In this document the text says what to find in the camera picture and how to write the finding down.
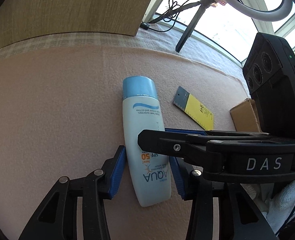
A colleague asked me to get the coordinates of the light wooden board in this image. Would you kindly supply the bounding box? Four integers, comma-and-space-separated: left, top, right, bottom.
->
0, 0, 151, 49

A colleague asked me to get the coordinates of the cardboard box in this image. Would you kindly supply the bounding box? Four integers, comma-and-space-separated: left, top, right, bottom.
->
229, 98, 262, 132

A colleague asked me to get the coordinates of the grey gloved right hand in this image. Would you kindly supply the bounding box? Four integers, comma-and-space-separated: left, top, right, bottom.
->
242, 181, 295, 235

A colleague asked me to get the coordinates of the white aqua sunscreen bottle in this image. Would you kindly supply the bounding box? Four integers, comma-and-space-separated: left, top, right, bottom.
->
123, 76, 171, 207

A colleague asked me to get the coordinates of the yellow black notebook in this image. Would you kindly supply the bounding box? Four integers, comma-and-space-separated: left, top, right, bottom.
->
173, 86, 214, 130

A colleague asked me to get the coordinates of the black camera box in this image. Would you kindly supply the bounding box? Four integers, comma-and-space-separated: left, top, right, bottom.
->
242, 32, 295, 138

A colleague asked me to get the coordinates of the ring light cable remote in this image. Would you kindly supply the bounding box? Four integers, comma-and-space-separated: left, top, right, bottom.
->
139, 22, 150, 30

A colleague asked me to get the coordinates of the black tripod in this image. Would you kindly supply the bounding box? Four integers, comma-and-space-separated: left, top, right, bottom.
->
145, 0, 226, 53

